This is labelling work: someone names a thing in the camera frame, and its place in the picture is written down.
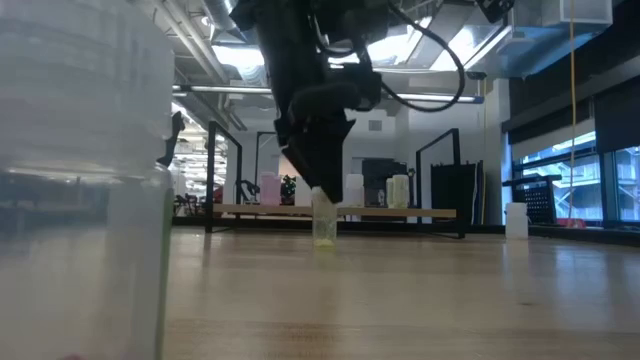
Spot black panel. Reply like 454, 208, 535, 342
430, 160, 484, 226

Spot wooden shelf black metal ends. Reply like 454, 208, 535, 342
204, 121, 466, 240

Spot black chairs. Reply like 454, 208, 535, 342
173, 192, 204, 217

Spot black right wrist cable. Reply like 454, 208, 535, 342
312, 0, 468, 114

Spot clear medicine bottle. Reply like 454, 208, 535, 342
0, 0, 177, 360
344, 173, 365, 209

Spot black monitor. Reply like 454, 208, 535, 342
360, 157, 417, 207

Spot black perforated cart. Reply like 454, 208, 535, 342
501, 173, 564, 226

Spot orange hanging cord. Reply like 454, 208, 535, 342
569, 0, 577, 221

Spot white ceiling box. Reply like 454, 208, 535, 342
542, 0, 614, 28

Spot pink medicine bottle white cap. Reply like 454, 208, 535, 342
258, 172, 280, 207

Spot large silver air duct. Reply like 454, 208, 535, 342
363, 0, 544, 75

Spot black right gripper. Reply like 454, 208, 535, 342
273, 82, 357, 204

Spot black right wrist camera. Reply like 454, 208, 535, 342
339, 62, 385, 114

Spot grey ceiling pipe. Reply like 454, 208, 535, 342
149, 0, 231, 86

